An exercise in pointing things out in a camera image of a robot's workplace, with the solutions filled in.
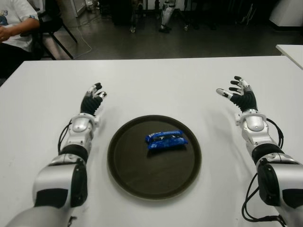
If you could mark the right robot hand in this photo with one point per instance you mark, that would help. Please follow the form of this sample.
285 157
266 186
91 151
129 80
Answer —
246 100

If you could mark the black wheeled gantry stand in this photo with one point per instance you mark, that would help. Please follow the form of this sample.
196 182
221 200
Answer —
133 19

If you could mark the black chair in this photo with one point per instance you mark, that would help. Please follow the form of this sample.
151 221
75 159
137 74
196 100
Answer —
53 23

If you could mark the blue Oreo cookie pack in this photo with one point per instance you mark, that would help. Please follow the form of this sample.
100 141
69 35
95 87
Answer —
165 140

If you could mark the round dark brown tray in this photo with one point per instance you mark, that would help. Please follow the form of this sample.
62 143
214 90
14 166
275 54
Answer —
154 175

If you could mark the seated person in white shirt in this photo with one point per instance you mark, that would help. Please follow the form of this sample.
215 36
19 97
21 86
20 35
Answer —
16 26

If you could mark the white side table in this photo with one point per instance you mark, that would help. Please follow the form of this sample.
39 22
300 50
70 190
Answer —
293 53

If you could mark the white humanoid robot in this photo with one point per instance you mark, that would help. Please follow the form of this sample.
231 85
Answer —
165 16

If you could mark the white cabinet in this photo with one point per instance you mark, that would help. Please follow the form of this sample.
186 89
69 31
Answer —
288 13

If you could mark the clear chair floor mat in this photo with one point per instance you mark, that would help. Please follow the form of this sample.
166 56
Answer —
81 48

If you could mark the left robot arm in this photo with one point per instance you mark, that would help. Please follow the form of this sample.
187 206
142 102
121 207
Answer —
79 125

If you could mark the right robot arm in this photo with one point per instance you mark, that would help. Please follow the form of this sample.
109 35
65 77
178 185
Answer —
254 123

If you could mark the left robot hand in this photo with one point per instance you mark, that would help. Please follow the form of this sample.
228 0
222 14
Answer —
91 104

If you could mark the black equipment stands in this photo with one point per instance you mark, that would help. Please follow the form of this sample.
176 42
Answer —
249 14

